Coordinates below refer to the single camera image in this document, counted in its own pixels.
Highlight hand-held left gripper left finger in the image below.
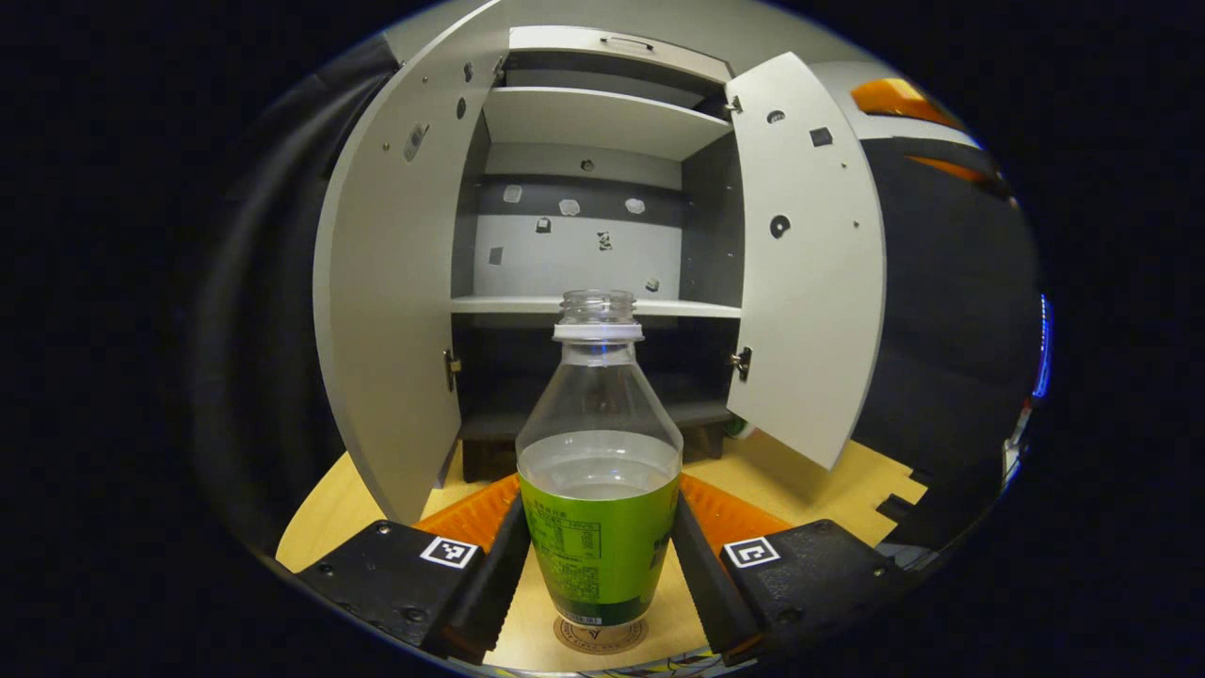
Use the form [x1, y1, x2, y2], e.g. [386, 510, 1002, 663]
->
[295, 471, 534, 666]

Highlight white cabinet door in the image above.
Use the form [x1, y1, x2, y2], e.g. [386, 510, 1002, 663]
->
[313, 0, 511, 526]
[724, 52, 888, 472]

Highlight clear bottle with green label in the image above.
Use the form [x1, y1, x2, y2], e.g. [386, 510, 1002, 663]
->
[515, 289, 684, 630]

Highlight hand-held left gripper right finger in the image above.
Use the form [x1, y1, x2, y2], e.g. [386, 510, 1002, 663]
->
[669, 473, 911, 668]

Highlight white cabinet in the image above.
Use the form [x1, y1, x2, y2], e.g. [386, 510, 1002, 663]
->
[450, 24, 747, 483]

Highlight black backdrop cloth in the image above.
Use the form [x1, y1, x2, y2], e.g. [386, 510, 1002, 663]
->
[193, 33, 1046, 558]

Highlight white cabinet shelf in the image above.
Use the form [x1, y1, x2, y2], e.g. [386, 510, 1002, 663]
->
[451, 296, 744, 320]
[483, 87, 734, 162]

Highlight white cabinet drawer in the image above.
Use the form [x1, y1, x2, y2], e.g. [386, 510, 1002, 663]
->
[508, 25, 734, 85]

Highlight round brown coaster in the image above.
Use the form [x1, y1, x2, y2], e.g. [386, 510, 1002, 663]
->
[553, 612, 649, 655]

